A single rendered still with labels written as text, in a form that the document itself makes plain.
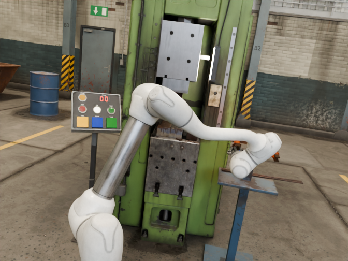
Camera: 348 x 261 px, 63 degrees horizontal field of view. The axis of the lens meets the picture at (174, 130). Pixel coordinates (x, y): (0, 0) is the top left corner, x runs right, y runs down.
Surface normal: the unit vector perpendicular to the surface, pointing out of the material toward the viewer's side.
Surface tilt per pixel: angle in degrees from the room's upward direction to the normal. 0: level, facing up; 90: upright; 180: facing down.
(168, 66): 90
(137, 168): 90
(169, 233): 89
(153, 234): 89
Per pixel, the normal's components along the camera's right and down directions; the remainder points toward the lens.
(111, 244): 0.60, 0.00
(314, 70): -0.18, 0.24
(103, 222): 0.18, -0.93
